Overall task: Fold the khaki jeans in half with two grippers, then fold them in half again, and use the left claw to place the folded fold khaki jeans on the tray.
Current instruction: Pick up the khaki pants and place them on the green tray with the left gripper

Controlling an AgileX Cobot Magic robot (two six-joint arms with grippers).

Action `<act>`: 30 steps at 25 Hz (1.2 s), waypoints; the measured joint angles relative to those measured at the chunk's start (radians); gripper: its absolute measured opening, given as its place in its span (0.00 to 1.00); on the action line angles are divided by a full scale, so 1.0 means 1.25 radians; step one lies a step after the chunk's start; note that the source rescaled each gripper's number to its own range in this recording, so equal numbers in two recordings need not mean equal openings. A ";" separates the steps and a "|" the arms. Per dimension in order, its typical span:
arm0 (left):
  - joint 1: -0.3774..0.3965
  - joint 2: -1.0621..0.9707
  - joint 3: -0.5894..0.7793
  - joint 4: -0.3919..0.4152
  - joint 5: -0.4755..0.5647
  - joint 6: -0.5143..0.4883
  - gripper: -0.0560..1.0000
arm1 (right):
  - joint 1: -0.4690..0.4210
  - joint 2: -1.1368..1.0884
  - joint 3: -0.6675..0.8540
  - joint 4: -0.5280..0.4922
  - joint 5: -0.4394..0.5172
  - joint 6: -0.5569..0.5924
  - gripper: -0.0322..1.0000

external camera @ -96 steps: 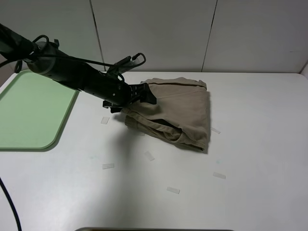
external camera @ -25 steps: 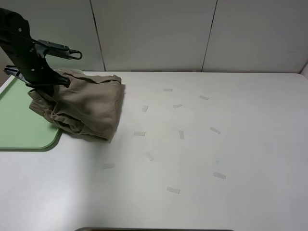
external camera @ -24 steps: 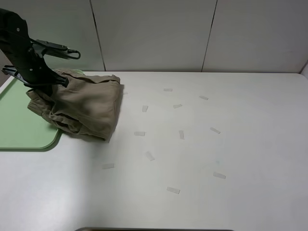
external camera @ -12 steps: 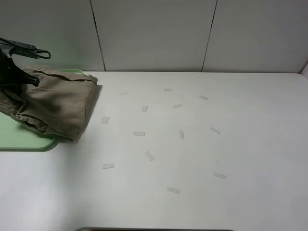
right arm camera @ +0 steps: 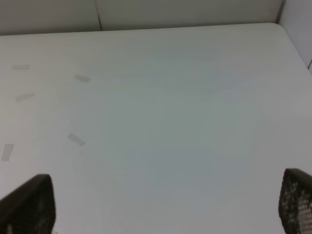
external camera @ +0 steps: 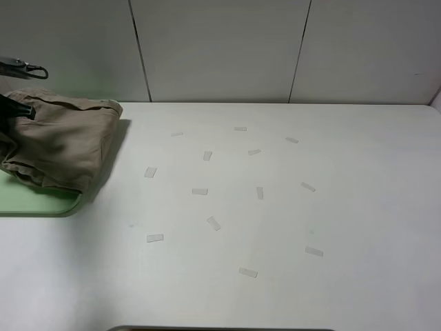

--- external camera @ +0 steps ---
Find black left camera cable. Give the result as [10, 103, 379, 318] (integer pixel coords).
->
[0, 57, 49, 80]

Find khaki shorts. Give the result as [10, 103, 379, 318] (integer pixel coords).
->
[1, 88, 123, 193]

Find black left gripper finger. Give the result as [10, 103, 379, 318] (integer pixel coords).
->
[0, 94, 36, 133]

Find green plastic tray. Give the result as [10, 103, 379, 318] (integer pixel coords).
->
[1, 171, 82, 217]

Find clear tape piece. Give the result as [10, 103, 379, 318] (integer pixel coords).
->
[144, 167, 157, 179]
[146, 234, 164, 243]
[256, 187, 264, 200]
[238, 268, 258, 278]
[207, 217, 221, 231]
[301, 182, 316, 192]
[203, 151, 212, 161]
[192, 188, 208, 195]
[305, 246, 324, 257]

